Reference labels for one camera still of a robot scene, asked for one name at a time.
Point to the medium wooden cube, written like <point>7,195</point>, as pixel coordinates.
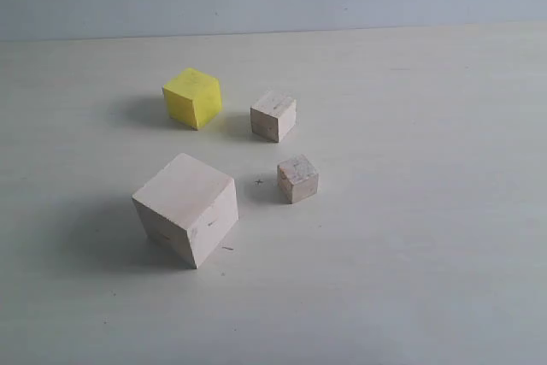
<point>273,115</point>

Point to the large wooden cube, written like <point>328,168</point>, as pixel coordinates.
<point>188,207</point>

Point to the yellow cube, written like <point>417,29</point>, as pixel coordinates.
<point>193,98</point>

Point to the small wooden cube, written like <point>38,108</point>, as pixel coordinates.
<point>297,178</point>

